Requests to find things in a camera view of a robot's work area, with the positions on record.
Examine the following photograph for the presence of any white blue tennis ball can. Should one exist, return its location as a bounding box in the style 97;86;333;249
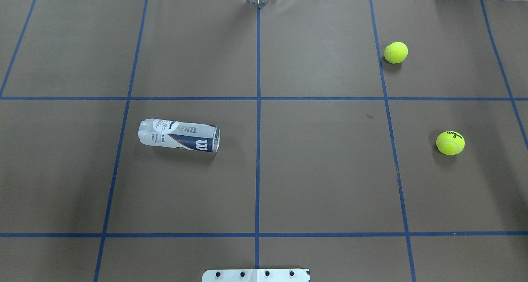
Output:
138;118;221;153

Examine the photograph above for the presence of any yellow Roland Garros tennis ball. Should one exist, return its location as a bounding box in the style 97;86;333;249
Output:
384;42;409;64

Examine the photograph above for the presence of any yellow Wilson tennis ball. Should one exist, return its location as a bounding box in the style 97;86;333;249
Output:
436;131;465;156

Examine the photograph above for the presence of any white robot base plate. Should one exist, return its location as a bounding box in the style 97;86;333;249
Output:
201;268;311;282

